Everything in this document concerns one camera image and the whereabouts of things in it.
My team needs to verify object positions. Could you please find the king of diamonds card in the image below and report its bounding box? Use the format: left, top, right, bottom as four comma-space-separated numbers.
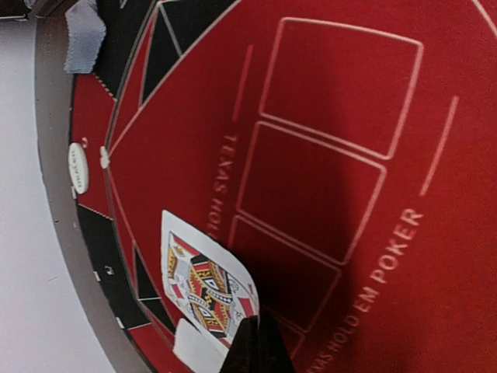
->
161, 210, 260, 354

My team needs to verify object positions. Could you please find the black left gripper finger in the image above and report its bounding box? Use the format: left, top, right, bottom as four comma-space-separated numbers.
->
220, 311, 293, 373

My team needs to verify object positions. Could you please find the grey playing card deck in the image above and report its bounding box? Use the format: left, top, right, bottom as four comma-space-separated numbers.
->
64, 0, 106, 74

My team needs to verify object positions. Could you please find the clear dealer button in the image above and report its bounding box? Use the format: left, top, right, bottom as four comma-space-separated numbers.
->
68, 142, 89, 194

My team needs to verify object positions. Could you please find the round red black poker mat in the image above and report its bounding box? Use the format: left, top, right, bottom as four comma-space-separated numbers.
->
70, 1, 496, 372

